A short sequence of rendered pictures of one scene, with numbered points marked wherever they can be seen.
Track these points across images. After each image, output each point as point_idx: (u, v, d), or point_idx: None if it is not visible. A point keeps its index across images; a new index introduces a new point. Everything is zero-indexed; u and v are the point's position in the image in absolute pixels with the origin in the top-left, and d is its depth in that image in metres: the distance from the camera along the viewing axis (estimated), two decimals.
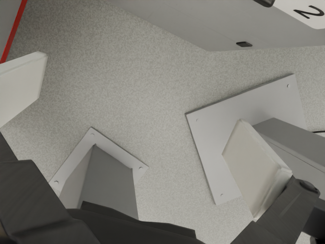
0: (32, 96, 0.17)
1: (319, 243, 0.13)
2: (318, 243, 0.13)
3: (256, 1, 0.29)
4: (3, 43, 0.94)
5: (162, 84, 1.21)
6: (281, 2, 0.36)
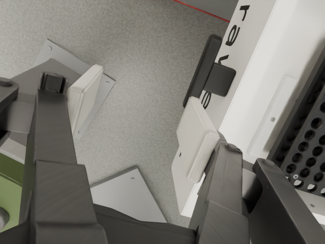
0: (92, 103, 0.20)
1: (246, 204, 0.14)
2: (246, 204, 0.14)
3: None
4: (198, 7, 0.96)
5: (163, 143, 1.29)
6: None
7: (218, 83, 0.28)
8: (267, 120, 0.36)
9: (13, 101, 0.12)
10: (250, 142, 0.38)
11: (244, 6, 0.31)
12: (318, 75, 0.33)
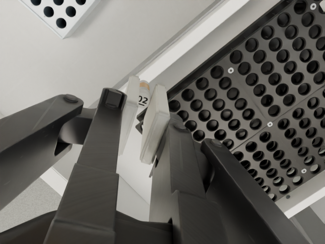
0: None
1: None
2: None
3: None
4: None
5: None
6: None
7: None
8: None
9: (80, 117, 0.13)
10: None
11: None
12: None
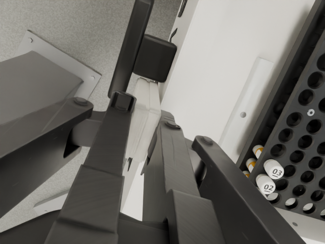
0: None
1: None
2: None
3: None
4: None
5: None
6: None
7: (153, 63, 0.20)
8: (236, 116, 0.28)
9: (90, 120, 0.13)
10: (217, 144, 0.30)
11: None
12: (300, 56, 0.25)
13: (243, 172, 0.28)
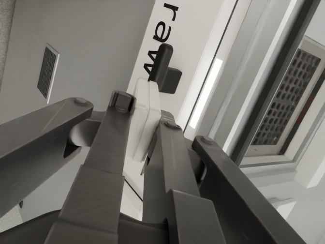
0: None
1: None
2: None
3: None
4: None
5: None
6: None
7: (170, 84, 0.32)
8: None
9: (90, 120, 0.13)
10: None
11: (170, 6, 0.34)
12: None
13: None
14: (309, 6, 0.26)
